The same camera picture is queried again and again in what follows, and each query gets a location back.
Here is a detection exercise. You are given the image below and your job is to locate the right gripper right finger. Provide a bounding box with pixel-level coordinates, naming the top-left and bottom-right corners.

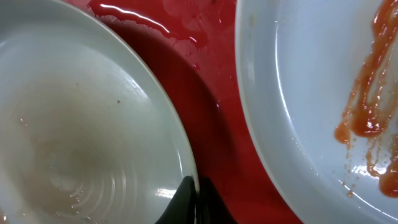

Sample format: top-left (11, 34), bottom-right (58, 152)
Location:
top-left (198, 177), bottom-right (238, 224)

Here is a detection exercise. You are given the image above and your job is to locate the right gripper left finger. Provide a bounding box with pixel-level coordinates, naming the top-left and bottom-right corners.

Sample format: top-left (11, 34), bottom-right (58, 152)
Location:
top-left (155, 176), bottom-right (197, 224)

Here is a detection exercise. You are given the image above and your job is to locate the white plate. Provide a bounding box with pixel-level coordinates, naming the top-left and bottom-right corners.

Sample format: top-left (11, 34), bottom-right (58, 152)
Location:
top-left (235, 0), bottom-right (397, 223)
top-left (1, 1), bottom-right (199, 223)

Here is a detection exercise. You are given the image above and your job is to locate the red plastic tray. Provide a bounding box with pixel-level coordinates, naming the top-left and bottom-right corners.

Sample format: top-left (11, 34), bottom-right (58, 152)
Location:
top-left (72, 0), bottom-right (299, 223)

